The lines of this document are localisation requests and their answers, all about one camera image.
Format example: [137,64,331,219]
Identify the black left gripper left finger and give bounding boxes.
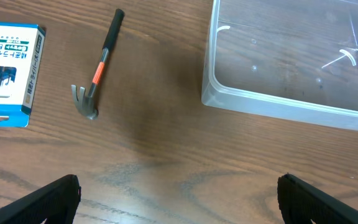
[0,174,81,224]

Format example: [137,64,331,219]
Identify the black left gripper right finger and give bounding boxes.
[277,174,358,224]

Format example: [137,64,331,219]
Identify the small claw hammer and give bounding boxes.
[71,9,125,119]

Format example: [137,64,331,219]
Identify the clear plastic container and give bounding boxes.
[201,0,358,131]

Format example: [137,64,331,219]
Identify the blue white screwdriver box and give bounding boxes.
[0,22,45,128]

